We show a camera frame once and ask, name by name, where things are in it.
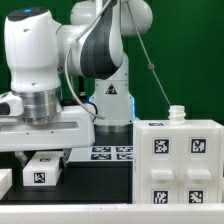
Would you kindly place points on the white marker base plate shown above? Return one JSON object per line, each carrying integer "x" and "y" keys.
{"x": 101, "y": 154}

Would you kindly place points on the white block with marker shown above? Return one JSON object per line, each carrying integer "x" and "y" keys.
{"x": 43, "y": 169}

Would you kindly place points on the white part at left edge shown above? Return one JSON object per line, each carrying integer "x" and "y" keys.
{"x": 5, "y": 181}

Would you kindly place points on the white cabinet top knob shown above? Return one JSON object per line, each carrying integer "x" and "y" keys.
{"x": 177, "y": 114}

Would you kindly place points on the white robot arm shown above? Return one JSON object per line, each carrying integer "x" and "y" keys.
{"x": 66, "y": 80}

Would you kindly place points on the white cabinet door panel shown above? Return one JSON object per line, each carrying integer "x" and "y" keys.
{"x": 159, "y": 168}

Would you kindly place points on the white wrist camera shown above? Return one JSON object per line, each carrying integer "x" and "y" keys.
{"x": 10, "y": 105}

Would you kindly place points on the white cabinet body box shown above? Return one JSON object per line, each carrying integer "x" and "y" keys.
{"x": 146, "y": 125}

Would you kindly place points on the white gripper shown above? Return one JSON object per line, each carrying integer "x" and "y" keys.
{"x": 73, "y": 127}

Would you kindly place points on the white front table rail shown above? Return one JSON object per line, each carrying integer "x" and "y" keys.
{"x": 112, "y": 214}

